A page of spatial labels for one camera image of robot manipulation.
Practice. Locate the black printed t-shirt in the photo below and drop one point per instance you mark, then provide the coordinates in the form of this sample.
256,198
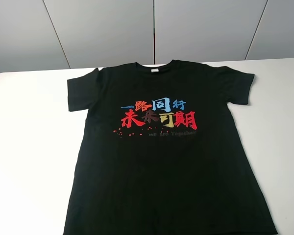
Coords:
161,154

